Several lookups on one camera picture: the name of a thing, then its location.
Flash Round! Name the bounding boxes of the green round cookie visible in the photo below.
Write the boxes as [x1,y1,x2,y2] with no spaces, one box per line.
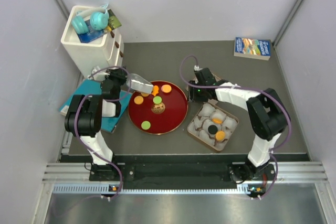
[141,121,151,130]
[153,95,162,104]

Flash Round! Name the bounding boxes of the black round cookie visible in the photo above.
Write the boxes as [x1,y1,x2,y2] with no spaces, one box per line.
[207,125,218,135]

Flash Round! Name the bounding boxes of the green picture card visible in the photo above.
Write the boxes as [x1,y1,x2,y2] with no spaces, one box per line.
[106,9,122,31]

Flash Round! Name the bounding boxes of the orange round cookie top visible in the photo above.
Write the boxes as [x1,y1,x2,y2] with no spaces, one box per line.
[161,84,172,93]

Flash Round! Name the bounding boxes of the teal headphones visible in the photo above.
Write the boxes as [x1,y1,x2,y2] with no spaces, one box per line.
[71,4,109,34]

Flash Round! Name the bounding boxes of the orange fish shaped cookie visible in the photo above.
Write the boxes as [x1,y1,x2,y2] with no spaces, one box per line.
[151,85,160,97]

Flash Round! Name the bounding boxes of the tin box with paper cups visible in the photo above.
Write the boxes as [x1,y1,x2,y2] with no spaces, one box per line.
[187,102,239,153]

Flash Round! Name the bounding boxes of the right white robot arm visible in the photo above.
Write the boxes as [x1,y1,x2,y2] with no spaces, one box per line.
[187,66,291,180]

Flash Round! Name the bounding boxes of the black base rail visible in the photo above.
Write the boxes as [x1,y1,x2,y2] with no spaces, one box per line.
[89,163,274,183]

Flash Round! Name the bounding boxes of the green round cookie bottom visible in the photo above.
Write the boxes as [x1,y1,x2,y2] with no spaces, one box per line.
[141,121,151,130]

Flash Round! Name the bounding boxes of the colourful paperback book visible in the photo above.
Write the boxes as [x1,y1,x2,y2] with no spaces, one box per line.
[234,37,271,61]

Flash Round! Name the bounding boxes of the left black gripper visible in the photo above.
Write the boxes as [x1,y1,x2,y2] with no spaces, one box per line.
[102,65,128,102]

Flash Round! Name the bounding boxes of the blue notebook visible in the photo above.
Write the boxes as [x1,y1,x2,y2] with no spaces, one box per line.
[59,80,131,132]

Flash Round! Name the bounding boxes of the white drawer cabinet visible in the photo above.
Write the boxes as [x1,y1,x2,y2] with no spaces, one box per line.
[61,5,124,77]

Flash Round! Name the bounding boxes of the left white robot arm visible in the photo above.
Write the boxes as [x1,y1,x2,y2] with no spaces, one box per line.
[65,66,129,182]

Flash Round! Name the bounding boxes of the blue book on cabinet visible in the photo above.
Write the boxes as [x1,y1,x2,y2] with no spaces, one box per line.
[78,26,106,43]

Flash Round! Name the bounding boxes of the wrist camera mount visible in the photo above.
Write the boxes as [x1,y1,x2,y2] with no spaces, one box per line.
[87,66,109,82]
[194,65,201,71]

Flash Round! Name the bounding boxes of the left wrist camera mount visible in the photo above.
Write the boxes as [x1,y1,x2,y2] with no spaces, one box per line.
[87,66,109,82]

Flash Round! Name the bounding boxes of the round red lacquer plate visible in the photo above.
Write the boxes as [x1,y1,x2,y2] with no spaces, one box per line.
[128,80,188,135]

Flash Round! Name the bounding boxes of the grey slotted cable duct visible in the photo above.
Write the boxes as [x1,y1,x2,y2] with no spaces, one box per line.
[52,184,261,195]

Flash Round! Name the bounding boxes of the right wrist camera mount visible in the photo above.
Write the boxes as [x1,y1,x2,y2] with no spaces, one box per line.
[194,65,201,71]

